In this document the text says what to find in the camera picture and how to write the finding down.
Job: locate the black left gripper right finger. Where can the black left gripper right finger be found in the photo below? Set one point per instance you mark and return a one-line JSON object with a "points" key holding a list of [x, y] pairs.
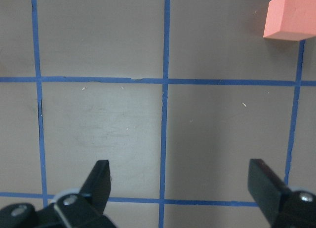
{"points": [[281, 206]]}

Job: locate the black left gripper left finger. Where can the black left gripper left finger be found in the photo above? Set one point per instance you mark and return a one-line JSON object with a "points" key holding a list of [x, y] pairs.
{"points": [[85, 208]]}

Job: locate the orange foam cube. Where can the orange foam cube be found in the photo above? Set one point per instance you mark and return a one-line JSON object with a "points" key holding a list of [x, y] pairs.
{"points": [[293, 20]]}

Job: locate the brown paper mat blue grid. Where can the brown paper mat blue grid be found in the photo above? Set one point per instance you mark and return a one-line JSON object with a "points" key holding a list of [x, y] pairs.
{"points": [[178, 95]]}

